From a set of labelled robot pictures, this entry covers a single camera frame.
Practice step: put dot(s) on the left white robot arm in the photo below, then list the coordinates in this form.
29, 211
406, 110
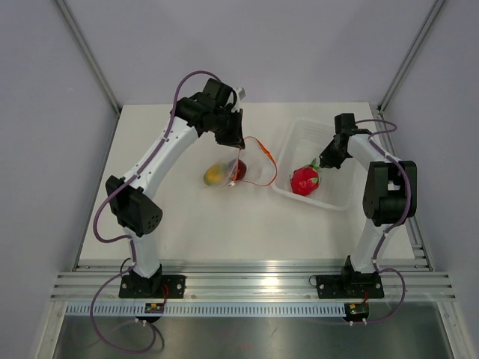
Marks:
131, 197

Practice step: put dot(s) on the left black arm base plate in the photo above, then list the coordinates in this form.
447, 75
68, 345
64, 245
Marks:
167, 286

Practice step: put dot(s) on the white slotted cable duct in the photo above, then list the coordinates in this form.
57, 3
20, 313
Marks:
178, 309

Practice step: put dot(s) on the right small circuit board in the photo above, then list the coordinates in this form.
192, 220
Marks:
357, 311

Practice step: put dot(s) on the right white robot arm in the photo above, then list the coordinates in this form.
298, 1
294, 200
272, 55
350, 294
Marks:
390, 197

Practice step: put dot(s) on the small circuit board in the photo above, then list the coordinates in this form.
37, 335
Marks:
357, 311
154, 308

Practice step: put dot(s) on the left aluminium frame post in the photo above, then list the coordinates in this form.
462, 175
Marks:
82, 45

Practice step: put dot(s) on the pink dragon fruit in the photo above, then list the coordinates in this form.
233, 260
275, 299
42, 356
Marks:
306, 179

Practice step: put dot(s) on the yellow green mango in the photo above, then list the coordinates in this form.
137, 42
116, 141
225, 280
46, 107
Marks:
216, 174

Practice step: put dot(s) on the left small circuit board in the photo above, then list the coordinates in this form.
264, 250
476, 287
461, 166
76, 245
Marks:
154, 308

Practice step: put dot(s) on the clear zip bag orange zipper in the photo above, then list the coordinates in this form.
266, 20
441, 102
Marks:
254, 165

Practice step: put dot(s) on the right aluminium frame post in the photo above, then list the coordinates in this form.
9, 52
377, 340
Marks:
412, 52

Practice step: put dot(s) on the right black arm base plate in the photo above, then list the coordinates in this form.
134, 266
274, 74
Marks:
353, 287

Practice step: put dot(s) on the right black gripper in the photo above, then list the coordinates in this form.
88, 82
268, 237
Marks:
327, 161

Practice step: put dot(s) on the aluminium mounting rail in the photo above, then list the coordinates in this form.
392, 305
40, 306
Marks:
253, 281

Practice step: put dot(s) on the dark red apple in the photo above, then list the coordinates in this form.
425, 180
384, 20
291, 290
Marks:
241, 171

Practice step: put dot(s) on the aluminium frame post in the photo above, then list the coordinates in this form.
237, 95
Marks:
82, 45
412, 52

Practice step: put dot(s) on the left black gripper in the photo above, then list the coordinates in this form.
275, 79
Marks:
235, 139

